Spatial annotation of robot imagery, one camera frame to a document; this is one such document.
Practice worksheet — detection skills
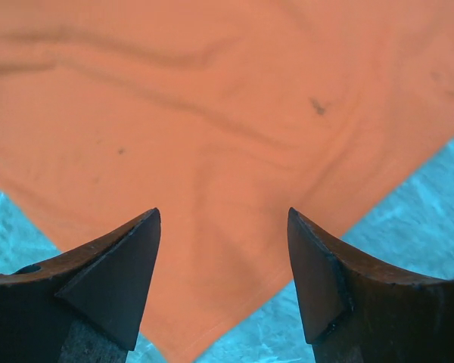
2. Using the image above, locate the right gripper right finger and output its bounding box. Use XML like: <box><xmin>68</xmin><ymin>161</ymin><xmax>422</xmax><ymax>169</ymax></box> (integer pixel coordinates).
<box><xmin>288</xmin><ymin>209</ymin><xmax>454</xmax><ymax>363</ymax></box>

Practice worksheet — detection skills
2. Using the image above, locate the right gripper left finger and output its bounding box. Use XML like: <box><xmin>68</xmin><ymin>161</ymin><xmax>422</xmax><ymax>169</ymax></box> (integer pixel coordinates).
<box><xmin>0</xmin><ymin>209</ymin><xmax>160</xmax><ymax>362</ymax></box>

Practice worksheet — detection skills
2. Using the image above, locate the orange t-shirt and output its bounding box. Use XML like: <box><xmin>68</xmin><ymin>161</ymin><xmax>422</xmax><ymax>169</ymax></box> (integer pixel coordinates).
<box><xmin>0</xmin><ymin>1</ymin><xmax>454</xmax><ymax>362</ymax></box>

